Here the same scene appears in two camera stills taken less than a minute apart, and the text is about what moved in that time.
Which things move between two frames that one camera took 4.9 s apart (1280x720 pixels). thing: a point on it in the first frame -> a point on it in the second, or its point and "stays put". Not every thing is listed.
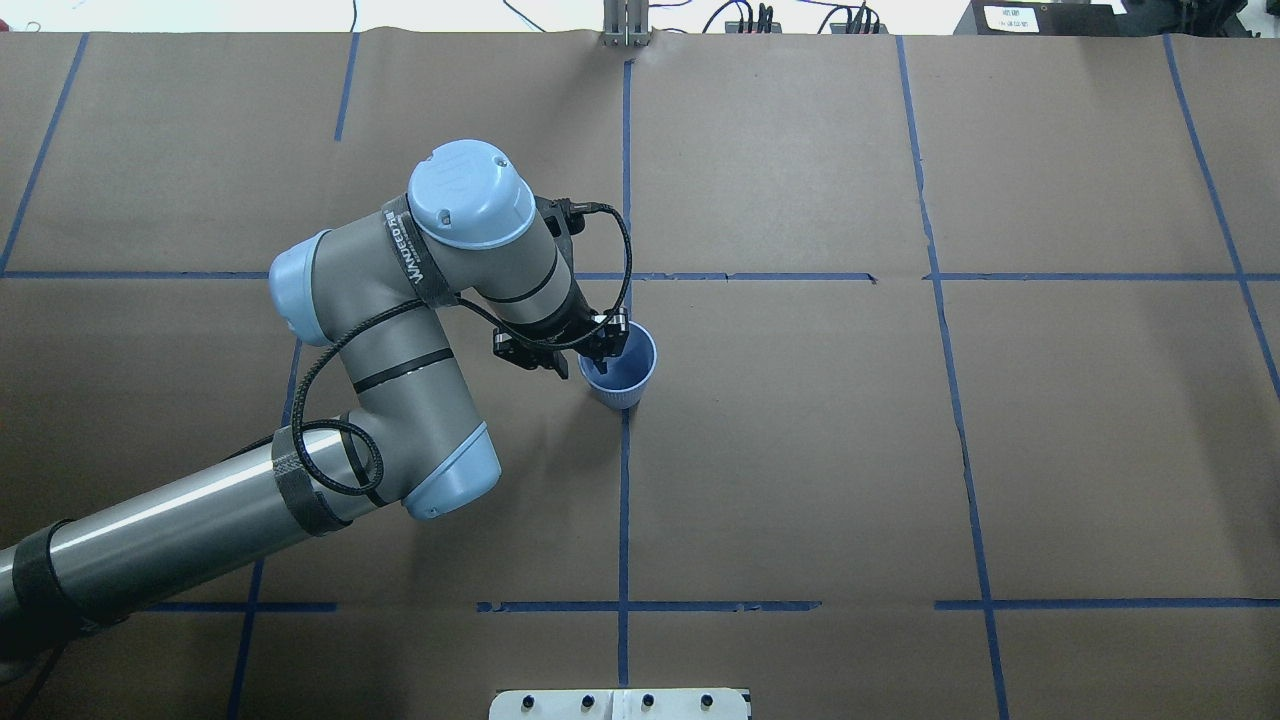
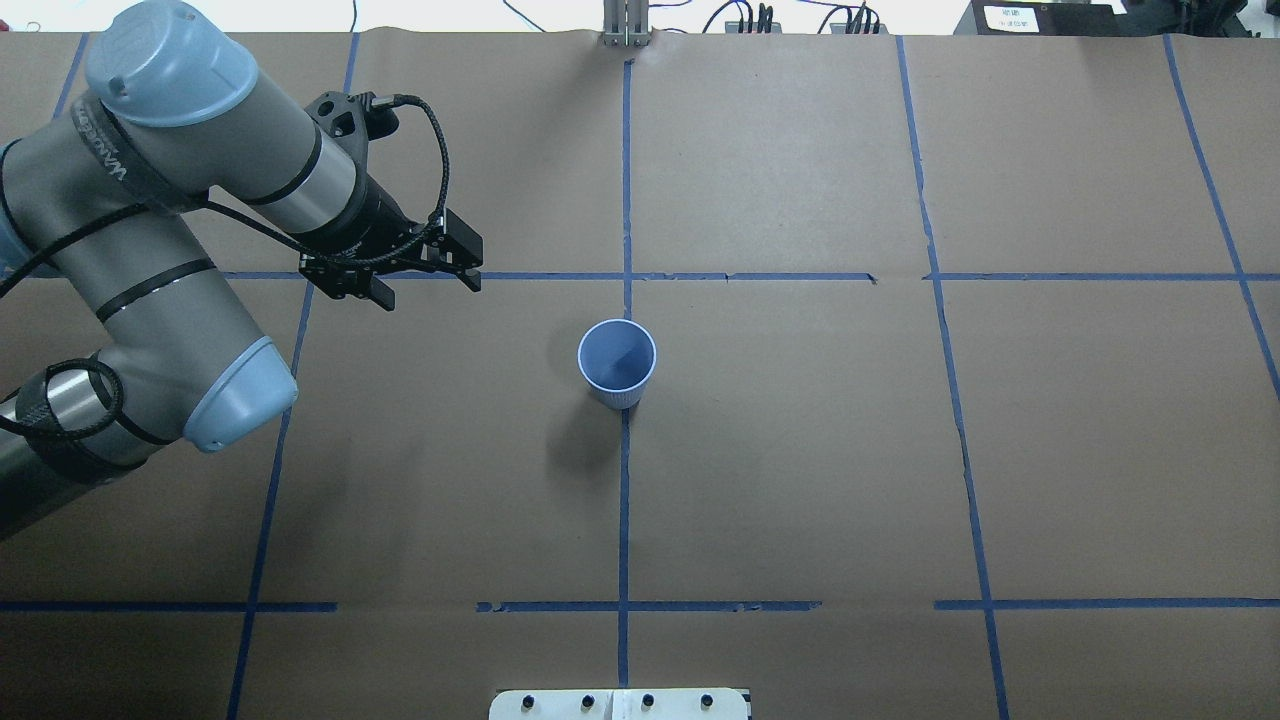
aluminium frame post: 626,24 stays put
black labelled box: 1049,18 stays put
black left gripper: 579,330 -> 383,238
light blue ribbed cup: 627,372 stays put
